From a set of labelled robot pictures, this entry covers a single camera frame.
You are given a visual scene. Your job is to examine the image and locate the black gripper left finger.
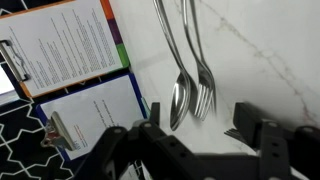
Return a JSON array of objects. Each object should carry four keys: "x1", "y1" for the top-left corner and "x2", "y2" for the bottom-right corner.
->
[{"x1": 74, "y1": 102, "x2": 206, "y2": 180}]

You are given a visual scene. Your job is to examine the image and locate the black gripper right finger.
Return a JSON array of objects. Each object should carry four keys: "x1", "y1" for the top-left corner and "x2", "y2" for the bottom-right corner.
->
[{"x1": 233, "y1": 102, "x2": 320, "y2": 180}]

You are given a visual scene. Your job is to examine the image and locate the small silver fork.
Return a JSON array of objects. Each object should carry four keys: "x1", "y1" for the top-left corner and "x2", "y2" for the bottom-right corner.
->
[{"x1": 224, "y1": 128, "x2": 247, "y2": 144}]

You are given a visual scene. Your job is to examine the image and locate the large silver serving spoon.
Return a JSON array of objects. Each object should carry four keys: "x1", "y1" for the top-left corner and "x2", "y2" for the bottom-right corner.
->
[{"x1": 153, "y1": 0, "x2": 191, "y2": 131}]

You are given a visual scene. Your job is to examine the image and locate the blue clipboard with paper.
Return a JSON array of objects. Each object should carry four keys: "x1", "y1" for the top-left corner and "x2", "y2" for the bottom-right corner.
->
[{"x1": 36, "y1": 73, "x2": 146, "y2": 161}]

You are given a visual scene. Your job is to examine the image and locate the orange clipboard with paper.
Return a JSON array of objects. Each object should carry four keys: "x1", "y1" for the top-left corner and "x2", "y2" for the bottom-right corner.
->
[{"x1": 0, "y1": 0, "x2": 130, "y2": 98}]

